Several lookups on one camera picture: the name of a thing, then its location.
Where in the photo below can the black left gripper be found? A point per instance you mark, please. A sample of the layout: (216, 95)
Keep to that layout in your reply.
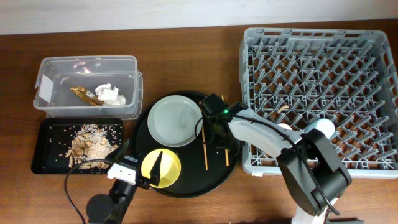
(143, 183)

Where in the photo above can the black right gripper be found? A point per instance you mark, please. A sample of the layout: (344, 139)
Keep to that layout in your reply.
(219, 144)

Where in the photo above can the yellow bowl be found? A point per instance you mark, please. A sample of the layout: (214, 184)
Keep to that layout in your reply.
(170, 167)

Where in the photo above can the wooden chopstick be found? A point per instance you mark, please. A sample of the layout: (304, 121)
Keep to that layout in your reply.
(204, 143)
(226, 150)

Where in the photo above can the grey plate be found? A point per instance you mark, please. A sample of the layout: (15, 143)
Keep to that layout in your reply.
(174, 121)

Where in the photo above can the round black tray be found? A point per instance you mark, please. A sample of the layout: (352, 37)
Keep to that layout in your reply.
(193, 180)

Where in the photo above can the pink cup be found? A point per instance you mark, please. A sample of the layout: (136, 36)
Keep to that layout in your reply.
(285, 126)

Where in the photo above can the white napkin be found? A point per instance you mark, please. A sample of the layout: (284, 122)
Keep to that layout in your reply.
(110, 95)

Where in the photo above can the brown snack wrapper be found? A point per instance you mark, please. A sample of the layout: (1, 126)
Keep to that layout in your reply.
(87, 96)

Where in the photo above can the blue cup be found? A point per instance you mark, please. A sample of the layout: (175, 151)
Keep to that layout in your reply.
(324, 125)

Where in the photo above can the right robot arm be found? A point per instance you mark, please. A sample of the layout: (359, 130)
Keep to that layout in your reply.
(312, 170)

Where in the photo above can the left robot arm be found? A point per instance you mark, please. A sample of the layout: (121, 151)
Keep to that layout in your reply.
(100, 206)

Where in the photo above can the food scrap in rack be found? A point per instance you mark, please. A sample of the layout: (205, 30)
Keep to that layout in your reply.
(283, 107)

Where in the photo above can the grey dishwasher rack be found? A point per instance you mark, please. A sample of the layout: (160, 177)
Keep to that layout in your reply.
(346, 76)

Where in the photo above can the food scraps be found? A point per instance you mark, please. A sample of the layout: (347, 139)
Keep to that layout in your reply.
(91, 142)

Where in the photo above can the black rectangular tray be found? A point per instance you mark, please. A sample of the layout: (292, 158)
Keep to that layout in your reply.
(55, 139)

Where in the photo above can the clear plastic bin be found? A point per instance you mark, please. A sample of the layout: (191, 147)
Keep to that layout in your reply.
(58, 74)

